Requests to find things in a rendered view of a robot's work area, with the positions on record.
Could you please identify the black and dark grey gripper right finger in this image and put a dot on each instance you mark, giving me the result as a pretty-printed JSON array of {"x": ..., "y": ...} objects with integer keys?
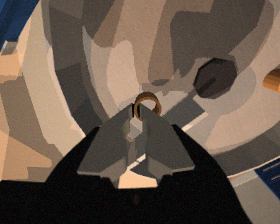
[{"x": 169, "y": 150}]

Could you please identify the bronze bushing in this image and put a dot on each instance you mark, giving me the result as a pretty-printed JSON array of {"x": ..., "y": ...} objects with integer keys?
[
  {"x": 272, "y": 80},
  {"x": 147, "y": 96}
]

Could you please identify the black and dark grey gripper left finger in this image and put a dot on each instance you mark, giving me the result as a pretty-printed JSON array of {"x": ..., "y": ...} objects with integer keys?
[{"x": 101, "y": 153}]

